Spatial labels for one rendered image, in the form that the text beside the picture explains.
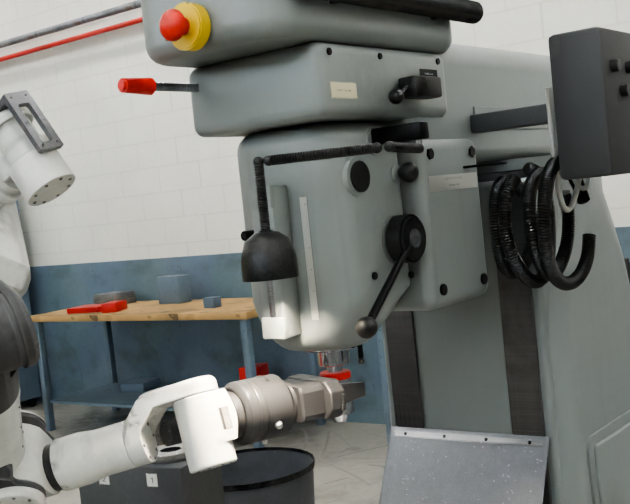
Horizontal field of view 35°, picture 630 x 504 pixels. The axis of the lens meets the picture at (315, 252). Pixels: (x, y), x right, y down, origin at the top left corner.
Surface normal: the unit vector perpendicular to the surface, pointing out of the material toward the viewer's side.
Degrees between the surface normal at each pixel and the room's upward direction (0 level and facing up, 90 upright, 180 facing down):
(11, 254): 59
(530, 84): 90
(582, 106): 90
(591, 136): 90
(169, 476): 90
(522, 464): 63
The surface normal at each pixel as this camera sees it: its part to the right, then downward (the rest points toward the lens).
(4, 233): 0.74, -0.59
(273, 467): -0.32, 0.02
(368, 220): 0.79, -0.05
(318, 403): 0.59, -0.02
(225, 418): 0.53, -0.33
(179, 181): -0.60, 0.11
